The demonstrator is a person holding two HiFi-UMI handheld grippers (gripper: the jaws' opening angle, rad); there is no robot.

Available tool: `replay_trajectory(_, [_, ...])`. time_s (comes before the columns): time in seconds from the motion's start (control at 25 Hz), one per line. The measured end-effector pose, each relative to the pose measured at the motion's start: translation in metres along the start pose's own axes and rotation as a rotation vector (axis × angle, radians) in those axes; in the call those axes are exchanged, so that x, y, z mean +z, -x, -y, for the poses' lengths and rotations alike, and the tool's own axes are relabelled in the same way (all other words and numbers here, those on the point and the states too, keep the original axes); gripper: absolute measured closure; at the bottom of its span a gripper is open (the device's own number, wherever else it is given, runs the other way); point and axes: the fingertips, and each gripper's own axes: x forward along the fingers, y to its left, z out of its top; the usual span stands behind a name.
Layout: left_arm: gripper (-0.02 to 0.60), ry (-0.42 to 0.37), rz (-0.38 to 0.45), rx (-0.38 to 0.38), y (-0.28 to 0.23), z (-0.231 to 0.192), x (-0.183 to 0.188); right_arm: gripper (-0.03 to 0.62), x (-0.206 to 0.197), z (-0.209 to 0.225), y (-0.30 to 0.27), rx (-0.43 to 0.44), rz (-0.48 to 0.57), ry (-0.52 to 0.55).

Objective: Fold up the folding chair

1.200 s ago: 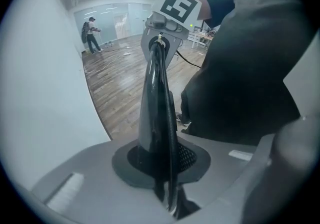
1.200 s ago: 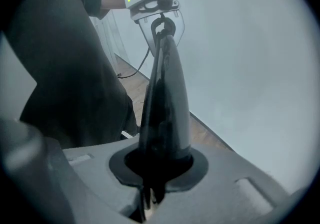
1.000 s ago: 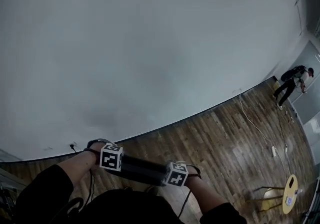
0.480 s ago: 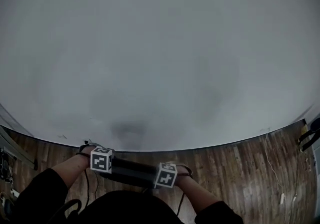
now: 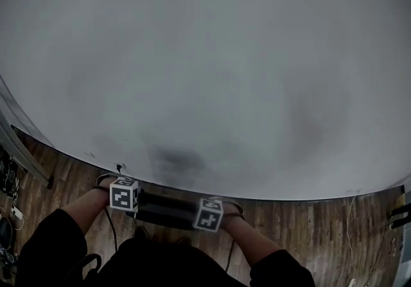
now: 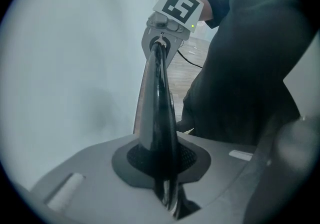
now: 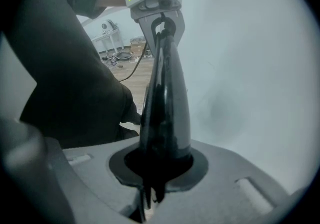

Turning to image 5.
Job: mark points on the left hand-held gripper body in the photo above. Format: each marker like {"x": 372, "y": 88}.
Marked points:
{"x": 123, "y": 196}

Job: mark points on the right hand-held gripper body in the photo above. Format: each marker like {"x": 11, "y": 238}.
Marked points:
{"x": 208, "y": 216}

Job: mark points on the black folding chair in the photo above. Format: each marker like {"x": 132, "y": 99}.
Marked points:
{"x": 167, "y": 212}

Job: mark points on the person's left forearm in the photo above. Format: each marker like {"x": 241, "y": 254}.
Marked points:
{"x": 86, "y": 208}

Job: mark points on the person's right forearm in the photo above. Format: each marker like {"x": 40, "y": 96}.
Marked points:
{"x": 250, "y": 240}

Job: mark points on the person's left hand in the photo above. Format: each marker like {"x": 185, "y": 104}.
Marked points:
{"x": 104, "y": 187}

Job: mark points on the person's right hand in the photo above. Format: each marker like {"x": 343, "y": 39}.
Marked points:
{"x": 229, "y": 212}

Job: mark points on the person's right shoe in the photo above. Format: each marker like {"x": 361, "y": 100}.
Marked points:
{"x": 184, "y": 241}

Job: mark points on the person's shoe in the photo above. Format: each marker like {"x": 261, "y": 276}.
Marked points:
{"x": 184, "y": 241}
{"x": 140, "y": 232}

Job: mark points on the person's left shoe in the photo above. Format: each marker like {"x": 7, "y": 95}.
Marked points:
{"x": 140, "y": 232}

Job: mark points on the person's black clothing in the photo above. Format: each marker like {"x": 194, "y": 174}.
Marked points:
{"x": 160, "y": 266}

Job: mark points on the white power adapter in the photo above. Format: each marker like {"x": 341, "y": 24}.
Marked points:
{"x": 16, "y": 213}

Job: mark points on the black round object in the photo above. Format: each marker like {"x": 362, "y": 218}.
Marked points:
{"x": 4, "y": 231}

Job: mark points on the black metal stand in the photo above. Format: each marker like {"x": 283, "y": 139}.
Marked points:
{"x": 399, "y": 215}

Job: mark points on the grey metal frame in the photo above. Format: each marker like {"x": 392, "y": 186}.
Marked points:
{"x": 32, "y": 167}

